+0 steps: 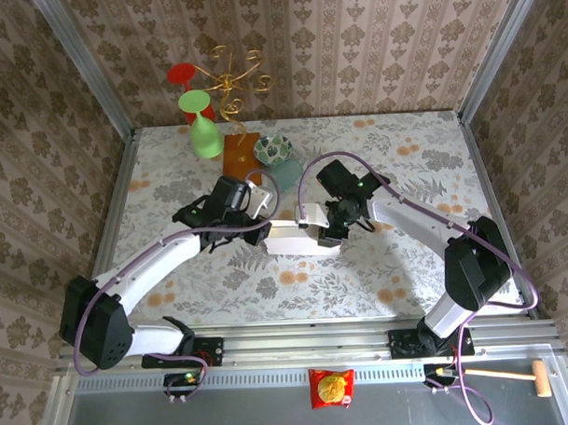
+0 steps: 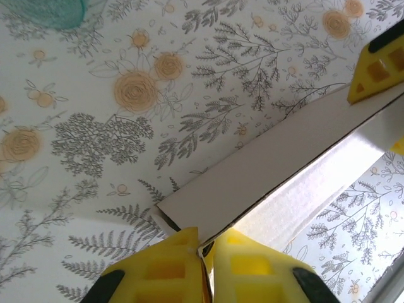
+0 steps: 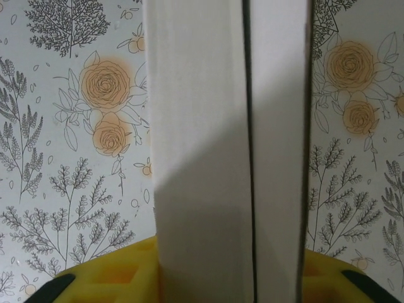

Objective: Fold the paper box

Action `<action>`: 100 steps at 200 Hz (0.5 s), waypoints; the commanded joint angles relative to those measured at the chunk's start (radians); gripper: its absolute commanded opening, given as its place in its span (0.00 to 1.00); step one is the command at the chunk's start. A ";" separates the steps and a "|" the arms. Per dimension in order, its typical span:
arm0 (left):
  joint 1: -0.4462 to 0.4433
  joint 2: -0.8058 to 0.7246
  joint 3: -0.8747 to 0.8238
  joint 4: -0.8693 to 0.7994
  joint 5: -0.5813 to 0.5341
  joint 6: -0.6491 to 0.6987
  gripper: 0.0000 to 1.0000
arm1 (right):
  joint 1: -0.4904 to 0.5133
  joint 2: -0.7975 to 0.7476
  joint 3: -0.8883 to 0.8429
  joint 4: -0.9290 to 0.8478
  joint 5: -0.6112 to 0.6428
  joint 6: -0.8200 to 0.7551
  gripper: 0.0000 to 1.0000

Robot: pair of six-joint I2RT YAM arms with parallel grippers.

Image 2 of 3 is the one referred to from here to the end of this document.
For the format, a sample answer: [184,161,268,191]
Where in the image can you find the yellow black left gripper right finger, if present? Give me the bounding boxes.
[211,227,341,303]

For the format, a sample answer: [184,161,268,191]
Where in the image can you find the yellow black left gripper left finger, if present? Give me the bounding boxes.
[82,226,205,303]

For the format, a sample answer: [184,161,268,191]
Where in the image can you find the white paper box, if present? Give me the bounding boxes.
[153,87,404,303]

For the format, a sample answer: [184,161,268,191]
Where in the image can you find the teal plastic cup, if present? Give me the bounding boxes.
[6,0,88,31]

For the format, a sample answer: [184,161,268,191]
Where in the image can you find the aluminium front rail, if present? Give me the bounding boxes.
[362,260,404,303]

